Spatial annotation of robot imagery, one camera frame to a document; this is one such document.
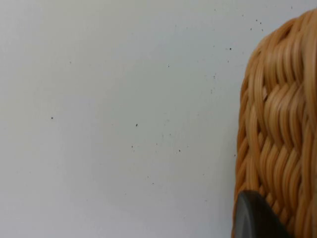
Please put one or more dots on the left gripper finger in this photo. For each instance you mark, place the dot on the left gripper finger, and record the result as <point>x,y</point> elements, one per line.
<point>255,218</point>

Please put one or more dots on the pale brown wicker basket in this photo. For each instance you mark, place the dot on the pale brown wicker basket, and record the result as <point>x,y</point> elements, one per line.
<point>280,129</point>

